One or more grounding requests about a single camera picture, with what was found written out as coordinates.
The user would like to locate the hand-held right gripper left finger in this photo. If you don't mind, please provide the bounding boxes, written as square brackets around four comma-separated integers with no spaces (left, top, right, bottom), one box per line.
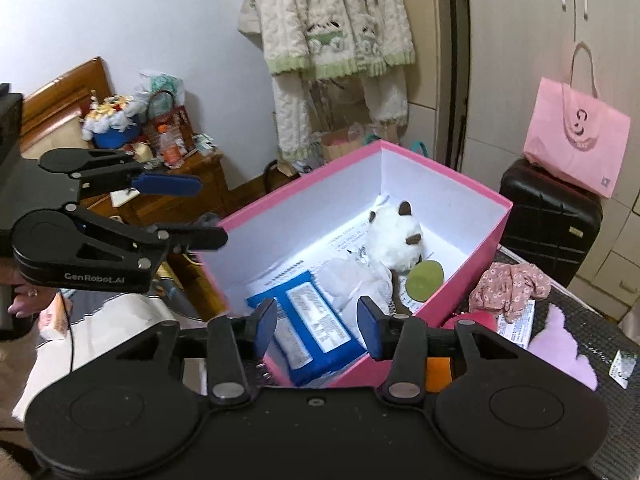
[117,297,278,408]

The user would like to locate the black coat rack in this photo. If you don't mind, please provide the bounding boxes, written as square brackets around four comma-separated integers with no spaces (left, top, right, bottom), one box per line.
[262,159,301,191]

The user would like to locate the blue wipes packet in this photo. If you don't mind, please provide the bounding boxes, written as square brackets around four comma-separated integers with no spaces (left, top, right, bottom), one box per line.
[245,270,368,386]

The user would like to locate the green sponge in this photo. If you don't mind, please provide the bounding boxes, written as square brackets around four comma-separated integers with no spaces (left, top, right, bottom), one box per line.
[405,260,445,302]

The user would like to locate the orange label bottle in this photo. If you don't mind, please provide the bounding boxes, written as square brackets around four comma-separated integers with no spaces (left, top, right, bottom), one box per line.
[157,124,187,167]

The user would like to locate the cream fluffy cardigan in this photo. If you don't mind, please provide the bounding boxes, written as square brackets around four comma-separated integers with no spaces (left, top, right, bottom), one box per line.
[250,0,417,81]

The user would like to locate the small white tag card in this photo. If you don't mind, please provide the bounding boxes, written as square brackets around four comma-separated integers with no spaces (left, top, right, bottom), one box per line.
[609,351,640,388]

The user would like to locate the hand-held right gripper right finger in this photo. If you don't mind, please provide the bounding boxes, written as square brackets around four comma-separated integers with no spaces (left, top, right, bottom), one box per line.
[356,296,521,403]

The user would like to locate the beige wardrobe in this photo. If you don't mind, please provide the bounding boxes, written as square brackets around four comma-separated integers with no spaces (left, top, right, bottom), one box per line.
[462,0,640,321]

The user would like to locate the cream fluffy pants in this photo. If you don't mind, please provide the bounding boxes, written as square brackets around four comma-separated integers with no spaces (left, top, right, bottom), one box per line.
[272,67,408,161]

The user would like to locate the beige canvas tote bag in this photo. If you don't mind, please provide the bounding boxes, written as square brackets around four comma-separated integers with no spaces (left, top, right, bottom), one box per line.
[237,0,263,36]

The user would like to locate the pink floral cloth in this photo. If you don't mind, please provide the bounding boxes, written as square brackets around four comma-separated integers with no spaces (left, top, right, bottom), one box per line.
[469,261,552,323]

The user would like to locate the small white packets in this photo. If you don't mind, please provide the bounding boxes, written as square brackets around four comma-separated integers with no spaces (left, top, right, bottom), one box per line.
[192,132,221,156]

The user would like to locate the white flower bouquet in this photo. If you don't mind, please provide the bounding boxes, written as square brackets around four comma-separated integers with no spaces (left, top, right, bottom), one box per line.
[80,92,146,150]

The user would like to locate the white mesh bath pouf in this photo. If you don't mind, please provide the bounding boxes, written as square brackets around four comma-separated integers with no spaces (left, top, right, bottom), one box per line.
[317,247,396,318]

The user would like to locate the white green packet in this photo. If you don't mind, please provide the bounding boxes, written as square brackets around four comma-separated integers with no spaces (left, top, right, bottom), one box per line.
[137,70,187,111]

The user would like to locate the wooden bed headboard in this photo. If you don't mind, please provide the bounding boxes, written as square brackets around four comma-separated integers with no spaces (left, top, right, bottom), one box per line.
[20,56,118,161]

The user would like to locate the black suitcase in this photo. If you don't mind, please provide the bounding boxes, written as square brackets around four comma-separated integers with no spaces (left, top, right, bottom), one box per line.
[499,157,603,288]

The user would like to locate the woven basket bag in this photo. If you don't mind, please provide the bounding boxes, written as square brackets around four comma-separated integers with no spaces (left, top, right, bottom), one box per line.
[142,89,197,161]

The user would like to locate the pink tote bag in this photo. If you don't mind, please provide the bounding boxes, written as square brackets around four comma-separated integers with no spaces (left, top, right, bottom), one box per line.
[522,41,632,200]

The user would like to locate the grey white bedding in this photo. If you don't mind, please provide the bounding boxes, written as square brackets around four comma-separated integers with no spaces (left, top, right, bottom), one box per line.
[70,292,211,396]

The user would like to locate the pink cardboard box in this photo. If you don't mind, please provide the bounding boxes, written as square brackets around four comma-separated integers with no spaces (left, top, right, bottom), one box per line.
[192,140,515,390]

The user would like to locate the white wipes packet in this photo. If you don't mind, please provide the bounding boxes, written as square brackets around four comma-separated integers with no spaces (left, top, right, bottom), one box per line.
[495,300,536,348]

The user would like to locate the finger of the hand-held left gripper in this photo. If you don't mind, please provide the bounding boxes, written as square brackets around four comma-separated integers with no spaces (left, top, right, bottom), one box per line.
[39,149,202,199]
[62,202,229,268]

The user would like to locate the wooden nightstand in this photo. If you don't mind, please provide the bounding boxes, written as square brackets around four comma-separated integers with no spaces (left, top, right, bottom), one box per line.
[107,152,231,231]

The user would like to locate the person's left hand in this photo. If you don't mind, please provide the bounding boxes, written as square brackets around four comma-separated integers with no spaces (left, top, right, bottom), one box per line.
[7,280,51,321]

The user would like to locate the wide brown paper bag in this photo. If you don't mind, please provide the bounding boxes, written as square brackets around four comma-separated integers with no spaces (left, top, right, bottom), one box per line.
[320,127,368,163]

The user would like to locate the white panda plush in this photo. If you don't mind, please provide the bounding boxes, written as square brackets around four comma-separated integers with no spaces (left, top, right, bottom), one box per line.
[367,199,426,273]

